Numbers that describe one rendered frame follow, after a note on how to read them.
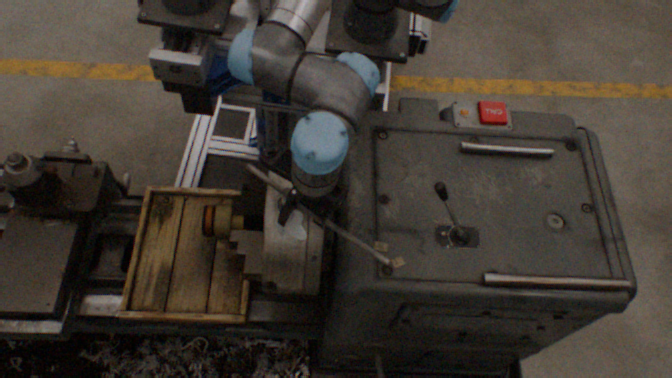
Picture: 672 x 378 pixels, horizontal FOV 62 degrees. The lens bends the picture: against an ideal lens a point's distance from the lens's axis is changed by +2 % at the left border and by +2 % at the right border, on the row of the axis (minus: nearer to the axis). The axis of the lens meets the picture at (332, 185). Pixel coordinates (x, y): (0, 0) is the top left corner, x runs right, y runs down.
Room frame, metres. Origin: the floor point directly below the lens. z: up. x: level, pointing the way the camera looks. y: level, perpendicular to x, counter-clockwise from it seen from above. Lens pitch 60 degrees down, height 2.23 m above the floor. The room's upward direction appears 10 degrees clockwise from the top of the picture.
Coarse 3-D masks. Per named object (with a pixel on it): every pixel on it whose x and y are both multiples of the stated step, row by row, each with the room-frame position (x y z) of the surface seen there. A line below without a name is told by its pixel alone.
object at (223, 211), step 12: (228, 204) 0.55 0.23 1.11; (204, 216) 0.51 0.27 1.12; (216, 216) 0.51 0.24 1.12; (228, 216) 0.51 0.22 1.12; (240, 216) 0.52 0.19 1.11; (204, 228) 0.48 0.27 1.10; (216, 228) 0.49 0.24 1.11; (228, 228) 0.49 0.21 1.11; (240, 228) 0.50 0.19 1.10; (228, 240) 0.48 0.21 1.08
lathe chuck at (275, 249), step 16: (272, 176) 0.57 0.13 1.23; (272, 192) 0.53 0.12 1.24; (272, 208) 0.50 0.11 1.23; (272, 224) 0.47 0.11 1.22; (304, 224) 0.48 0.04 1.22; (272, 240) 0.44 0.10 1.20; (288, 240) 0.44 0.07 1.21; (304, 240) 0.45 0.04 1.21; (272, 256) 0.41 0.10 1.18; (288, 256) 0.42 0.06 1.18; (304, 256) 0.42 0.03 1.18; (272, 272) 0.39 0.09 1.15; (288, 272) 0.40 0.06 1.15; (304, 272) 0.40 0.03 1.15; (288, 288) 0.38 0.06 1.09
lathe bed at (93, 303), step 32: (0, 224) 0.50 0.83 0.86; (128, 224) 0.56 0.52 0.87; (96, 256) 0.50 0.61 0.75; (128, 256) 0.50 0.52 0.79; (96, 288) 0.39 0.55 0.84; (256, 288) 0.45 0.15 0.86; (320, 288) 0.47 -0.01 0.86; (96, 320) 0.33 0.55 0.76; (256, 320) 0.36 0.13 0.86; (288, 320) 0.38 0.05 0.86; (320, 320) 0.39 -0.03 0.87
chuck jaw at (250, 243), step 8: (232, 232) 0.49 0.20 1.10; (240, 232) 0.49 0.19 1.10; (248, 232) 0.49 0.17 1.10; (256, 232) 0.50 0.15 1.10; (232, 240) 0.47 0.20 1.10; (240, 240) 0.47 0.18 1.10; (248, 240) 0.47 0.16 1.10; (256, 240) 0.48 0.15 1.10; (232, 248) 0.46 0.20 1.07; (240, 248) 0.45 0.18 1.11; (248, 248) 0.45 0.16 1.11; (256, 248) 0.46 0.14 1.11; (240, 256) 0.43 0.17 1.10; (248, 256) 0.43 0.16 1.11; (256, 256) 0.44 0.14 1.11; (248, 264) 0.41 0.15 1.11; (256, 264) 0.42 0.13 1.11; (248, 272) 0.40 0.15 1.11; (256, 272) 0.40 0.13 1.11; (272, 288) 0.38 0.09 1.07
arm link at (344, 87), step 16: (304, 64) 0.53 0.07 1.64; (320, 64) 0.54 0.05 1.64; (336, 64) 0.55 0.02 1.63; (352, 64) 0.54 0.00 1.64; (368, 64) 0.55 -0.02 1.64; (304, 80) 0.51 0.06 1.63; (320, 80) 0.51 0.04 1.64; (336, 80) 0.51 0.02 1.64; (352, 80) 0.52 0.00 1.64; (368, 80) 0.53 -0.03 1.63; (304, 96) 0.50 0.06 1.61; (320, 96) 0.49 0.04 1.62; (336, 96) 0.49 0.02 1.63; (352, 96) 0.49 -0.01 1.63; (368, 96) 0.51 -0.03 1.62; (336, 112) 0.46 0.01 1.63; (352, 112) 0.47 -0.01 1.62
